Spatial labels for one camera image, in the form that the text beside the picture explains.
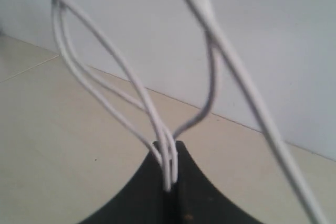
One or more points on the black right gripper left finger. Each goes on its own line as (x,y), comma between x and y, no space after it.
(139,201)

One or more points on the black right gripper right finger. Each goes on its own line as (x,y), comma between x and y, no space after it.
(197,200)

